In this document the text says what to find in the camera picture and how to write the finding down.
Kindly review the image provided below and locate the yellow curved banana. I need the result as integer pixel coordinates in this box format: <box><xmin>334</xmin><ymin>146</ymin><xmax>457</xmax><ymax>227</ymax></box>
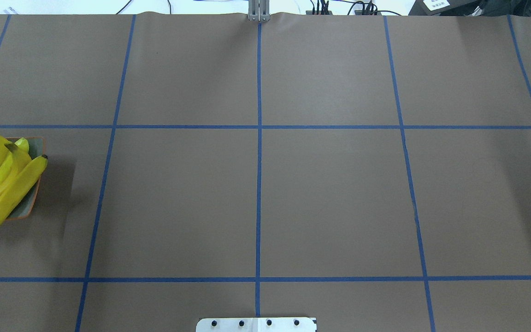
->
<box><xmin>0</xmin><ymin>139</ymin><xmax>31</xmax><ymax>196</ymax></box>

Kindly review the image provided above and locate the square blue plate orange rim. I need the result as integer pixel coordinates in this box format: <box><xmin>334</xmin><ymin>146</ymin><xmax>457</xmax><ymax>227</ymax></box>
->
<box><xmin>0</xmin><ymin>135</ymin><xmax>47</xmax><ymax>225</ymax></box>

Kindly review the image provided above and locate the black connector box left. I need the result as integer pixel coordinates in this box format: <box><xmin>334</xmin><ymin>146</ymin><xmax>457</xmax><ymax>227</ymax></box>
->
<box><xmin>306</xmin><ymin>0</ymin><xmax>332</xmax><ymax>16</ymax></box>

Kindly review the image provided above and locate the black connector box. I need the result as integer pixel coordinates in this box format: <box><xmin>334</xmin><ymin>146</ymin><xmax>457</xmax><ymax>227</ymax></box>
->
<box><xmin>306</xmin><ymin>0</ymin><xmax>332</xmax><ymax>16</ymax></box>
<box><xmin>348</xmin><ymin>0</ymin><xmax>381</xmax><ymax>16</ymax></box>

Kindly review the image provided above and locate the black connector box right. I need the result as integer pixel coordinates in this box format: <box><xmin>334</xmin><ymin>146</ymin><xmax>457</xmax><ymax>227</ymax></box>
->
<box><xmin>348</xmin><ymin>0</ymin><xmax>381</xmax><ymax>16</ymax></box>

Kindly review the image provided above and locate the aluminium frame post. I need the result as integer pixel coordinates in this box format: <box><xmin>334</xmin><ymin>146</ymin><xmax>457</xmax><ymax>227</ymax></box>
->
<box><xmin>248</xmin><ymin>0</ymin><xmax>271</xmax><ymax>23</ymax></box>

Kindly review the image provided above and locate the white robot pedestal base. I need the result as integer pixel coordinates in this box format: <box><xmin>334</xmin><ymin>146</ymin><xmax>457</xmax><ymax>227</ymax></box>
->
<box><xmin>195</xmin><ymin>317</ymin><xmax>318</xmax><ymax>332</ymax></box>

